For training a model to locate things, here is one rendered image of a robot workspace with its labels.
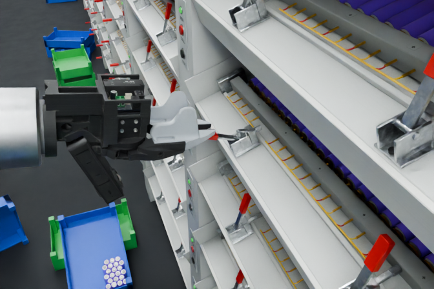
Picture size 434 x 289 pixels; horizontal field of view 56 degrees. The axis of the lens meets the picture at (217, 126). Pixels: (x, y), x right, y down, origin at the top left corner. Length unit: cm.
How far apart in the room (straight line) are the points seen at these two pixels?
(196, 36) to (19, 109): 31
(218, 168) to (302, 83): 44
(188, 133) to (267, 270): 27
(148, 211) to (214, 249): 85
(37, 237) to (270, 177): 136
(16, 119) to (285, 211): 32
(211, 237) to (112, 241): 69
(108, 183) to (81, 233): 108
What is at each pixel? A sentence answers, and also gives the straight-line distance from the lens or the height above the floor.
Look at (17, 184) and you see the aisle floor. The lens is 208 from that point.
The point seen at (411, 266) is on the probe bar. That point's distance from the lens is 43.
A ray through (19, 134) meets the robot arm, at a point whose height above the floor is 101.
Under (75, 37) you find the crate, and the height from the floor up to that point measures 9.
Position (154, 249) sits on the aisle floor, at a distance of 163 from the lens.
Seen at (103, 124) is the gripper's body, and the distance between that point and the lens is 47.
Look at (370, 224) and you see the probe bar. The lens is 45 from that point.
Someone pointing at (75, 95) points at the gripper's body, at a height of 103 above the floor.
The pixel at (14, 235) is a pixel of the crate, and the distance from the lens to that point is 183.
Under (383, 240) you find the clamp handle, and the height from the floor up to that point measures 98.
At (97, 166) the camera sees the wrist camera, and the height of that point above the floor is 93.
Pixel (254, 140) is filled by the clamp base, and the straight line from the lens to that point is 59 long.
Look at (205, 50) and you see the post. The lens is 68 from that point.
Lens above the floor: 125
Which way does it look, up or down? 34 degrees down
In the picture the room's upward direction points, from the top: straight up
